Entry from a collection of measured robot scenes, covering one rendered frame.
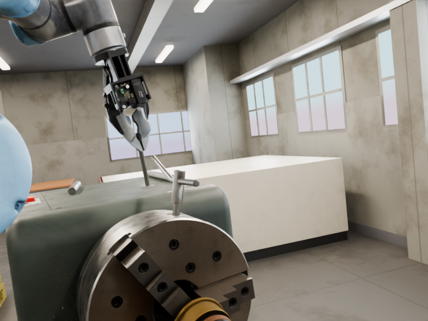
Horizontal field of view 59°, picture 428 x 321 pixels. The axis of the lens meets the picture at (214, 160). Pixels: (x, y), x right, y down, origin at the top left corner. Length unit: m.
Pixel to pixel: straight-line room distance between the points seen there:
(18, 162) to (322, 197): 4.27
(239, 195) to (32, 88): 6.05
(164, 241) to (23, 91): 8.44
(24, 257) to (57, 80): 8.28
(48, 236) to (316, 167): 3.85
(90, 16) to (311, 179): 3.81
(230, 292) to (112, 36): 0.53
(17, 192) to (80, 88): 8.65
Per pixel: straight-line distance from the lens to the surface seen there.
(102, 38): 0.81
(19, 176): 0.33
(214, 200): 0.90
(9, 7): 0.71
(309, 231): 4.48
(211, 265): 0.74
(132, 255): 0.66
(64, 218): 0.83
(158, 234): 0.68
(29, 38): 0.85
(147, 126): 0.82
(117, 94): 0.79
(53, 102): 8.95
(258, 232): 4.18
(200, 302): 0.63
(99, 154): 8.86
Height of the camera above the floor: 1.38
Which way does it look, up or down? 4 degrees down
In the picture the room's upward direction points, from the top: 6 degrees counter-clockwise
